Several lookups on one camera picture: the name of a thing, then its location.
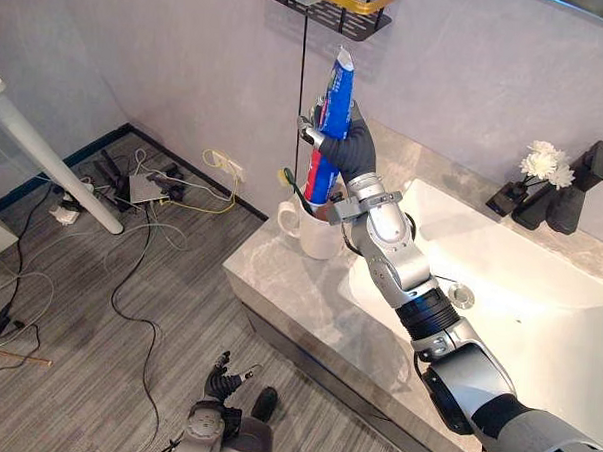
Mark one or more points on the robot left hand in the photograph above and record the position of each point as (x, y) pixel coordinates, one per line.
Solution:
(222, 385)

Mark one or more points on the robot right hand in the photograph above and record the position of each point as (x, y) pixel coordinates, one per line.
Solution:
(354, 155)

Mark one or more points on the blue red toothpaste tube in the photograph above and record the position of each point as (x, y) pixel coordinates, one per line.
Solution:
(340, 87)

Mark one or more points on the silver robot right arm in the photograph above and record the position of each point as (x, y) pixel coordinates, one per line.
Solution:
(465, 373)

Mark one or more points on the green yellow toothbrush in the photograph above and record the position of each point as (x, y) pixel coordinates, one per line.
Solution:
(287, 177)

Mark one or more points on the white ceramic mug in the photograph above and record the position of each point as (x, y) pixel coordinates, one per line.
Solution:
(313, 236)

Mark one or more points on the small black flower vase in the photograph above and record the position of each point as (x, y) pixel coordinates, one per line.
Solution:
(503, 198)

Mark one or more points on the chrome sink drain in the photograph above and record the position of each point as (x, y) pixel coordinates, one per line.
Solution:
(462, 296)

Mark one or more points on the black connector cluster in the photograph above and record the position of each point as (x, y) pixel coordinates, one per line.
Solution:
(172, 183)

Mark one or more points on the white artificial flowers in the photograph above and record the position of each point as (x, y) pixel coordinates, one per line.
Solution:
(544, 164)

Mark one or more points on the thin wooden stick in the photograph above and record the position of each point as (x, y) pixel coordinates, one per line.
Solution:
(25, 358)

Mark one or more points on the grey flat device box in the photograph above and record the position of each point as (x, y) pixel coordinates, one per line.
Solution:
(145, 188)

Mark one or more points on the dark grey textured bottle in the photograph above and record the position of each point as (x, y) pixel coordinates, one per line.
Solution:
(564, 213)

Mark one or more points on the white rectangular sink basin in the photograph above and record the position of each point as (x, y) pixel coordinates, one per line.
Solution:
(528, 296)

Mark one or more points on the white power plug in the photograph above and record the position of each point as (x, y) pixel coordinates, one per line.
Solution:
(65, 217)

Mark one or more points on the black devices pile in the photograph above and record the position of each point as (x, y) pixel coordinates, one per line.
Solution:
(109, 175)

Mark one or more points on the black angular faucet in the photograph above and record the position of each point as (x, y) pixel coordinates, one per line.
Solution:
(602, 164)

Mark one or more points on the white table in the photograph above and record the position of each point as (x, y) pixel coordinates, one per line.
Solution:
(49, 160)

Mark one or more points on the white wall socket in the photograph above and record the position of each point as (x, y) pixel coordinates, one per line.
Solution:
(234, 169)

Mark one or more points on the black wall shelf yellow rail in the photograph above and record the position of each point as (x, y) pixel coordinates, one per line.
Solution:
(340, 17)

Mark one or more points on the wall mirror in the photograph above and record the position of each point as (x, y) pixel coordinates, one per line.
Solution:
(596, 8)

